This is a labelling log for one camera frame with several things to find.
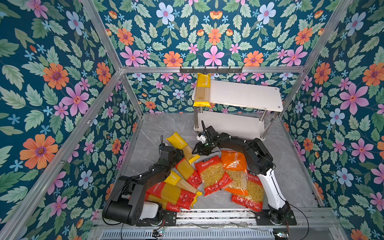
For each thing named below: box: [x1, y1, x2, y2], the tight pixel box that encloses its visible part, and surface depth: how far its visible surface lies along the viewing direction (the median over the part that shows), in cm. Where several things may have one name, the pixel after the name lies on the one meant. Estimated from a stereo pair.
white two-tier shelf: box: [191, 80, 283, 140], surface depth 91 cm
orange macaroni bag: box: [221, 150, 249, 196], surface depth 84 cm
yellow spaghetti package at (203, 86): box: [193, 73, 212, 108], surface depth 83 cm
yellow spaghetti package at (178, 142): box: [166, 132, 201, 165], surface depth 100 cm
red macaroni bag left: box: [195, 155, 234, 197], surface depth 84 cm
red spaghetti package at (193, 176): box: [175, 158, 202, 189], surface depth 89 cm
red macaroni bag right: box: [231, 170, 265, 212], surface depth 78 cm
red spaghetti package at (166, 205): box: [144, 192, 180, 213], surface depth 77 cm
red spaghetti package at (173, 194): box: [147, 181, 197, 210], surface depth 79 cm
